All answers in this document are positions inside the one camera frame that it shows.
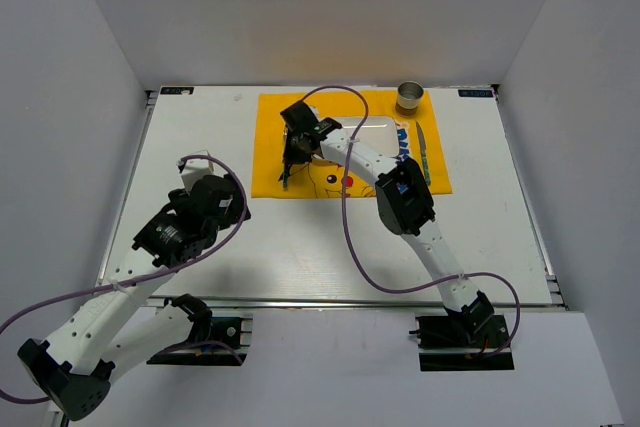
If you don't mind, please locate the yellow pikachu cloth napkin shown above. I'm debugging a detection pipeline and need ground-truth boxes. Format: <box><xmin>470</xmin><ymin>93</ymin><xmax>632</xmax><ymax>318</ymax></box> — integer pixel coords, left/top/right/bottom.
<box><xmin>251</xmin><ymin>89</ymin><xmax>453</xmax><ymax>199</ymax></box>

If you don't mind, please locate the fork with green handle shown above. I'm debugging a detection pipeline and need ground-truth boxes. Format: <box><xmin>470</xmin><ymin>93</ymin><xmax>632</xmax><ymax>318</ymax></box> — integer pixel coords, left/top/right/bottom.
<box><xmin>279</xmin><ymin>160</ymin><xmax>293</xmax><ymax>190</ymax></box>

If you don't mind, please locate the white rectangular plate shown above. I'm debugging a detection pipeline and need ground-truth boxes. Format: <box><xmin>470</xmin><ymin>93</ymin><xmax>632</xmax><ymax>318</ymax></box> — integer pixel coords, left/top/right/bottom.
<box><xmin>352</xmin><ymin>115</ymin><xmax>400</xmax><ymax>160</ymax></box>

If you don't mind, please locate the paper cup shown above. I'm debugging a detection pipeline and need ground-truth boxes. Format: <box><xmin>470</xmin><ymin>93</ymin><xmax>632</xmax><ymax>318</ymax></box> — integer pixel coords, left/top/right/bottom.
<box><xmin>395</xmin><ymin>81</ymin><xmax>424</xmax><ymax>116</ymax></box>

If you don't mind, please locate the knife with green handle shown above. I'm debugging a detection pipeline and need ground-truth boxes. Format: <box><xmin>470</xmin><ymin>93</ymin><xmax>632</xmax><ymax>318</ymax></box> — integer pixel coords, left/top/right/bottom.
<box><xmin>415</xmin><ymin>121</ymin><xmax>432</xmax><ymax>186</ymax></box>

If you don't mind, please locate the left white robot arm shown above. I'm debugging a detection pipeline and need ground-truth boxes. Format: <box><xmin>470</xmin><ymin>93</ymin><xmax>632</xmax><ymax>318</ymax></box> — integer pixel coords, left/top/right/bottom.
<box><xmin>18</xmin><ymin>174</ymin><xmax>250</xmax><ymax>421</ymax></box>

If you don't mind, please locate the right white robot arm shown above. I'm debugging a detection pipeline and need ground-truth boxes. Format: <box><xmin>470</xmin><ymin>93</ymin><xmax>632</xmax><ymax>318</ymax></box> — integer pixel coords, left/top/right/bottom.
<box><xmin>280</xmin><ymin>101</ymin><xmax>494</xmax><ymax>346</ymax></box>

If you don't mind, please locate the left blue table label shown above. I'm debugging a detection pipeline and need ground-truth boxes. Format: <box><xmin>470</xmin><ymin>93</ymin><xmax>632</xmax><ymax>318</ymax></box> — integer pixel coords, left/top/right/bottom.
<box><xmin>159</xmin><ymin>86</ymin><xmax>194</xmax><ymax>96</ymax></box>

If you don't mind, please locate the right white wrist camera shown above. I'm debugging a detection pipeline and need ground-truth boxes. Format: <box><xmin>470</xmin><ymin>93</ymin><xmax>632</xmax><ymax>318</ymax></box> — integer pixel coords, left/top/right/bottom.
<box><xmin>307</xmin><ymin>104</ymin><xmax>321</xmax><ymax>119</ymax></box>

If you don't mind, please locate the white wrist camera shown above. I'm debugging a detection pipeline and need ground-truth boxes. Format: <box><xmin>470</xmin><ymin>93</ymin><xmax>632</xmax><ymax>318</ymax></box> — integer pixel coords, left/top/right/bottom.
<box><xmin>177</xmin><ymin>158</ymin><xmax>214</xmax><ymax>192</ymax></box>
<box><xmin>307</xmin><ymin>104</ymin><xmax>321</xmax><ymax>119</ymax></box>

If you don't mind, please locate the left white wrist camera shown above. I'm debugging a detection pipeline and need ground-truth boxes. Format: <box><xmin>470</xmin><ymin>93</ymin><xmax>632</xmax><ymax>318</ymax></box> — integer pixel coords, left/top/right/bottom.
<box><xmin>177</xmin><ymin>158</ymin><xmax>214</xmax><ymax>192</ymax></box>

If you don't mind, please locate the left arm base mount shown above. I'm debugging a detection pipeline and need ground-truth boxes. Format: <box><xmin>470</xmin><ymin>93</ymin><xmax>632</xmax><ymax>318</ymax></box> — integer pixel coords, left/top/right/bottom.
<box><xmin>147</xmin><ymin>294</ymin><xmax>252</xmax><ymax>367</ymax></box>

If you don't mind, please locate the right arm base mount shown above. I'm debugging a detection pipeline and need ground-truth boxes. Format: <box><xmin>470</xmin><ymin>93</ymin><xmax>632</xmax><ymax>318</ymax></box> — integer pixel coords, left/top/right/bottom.
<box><xmin>409</xmin><ymin>315</ymin><xmax>515</xmax><ymax>372</ymax></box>

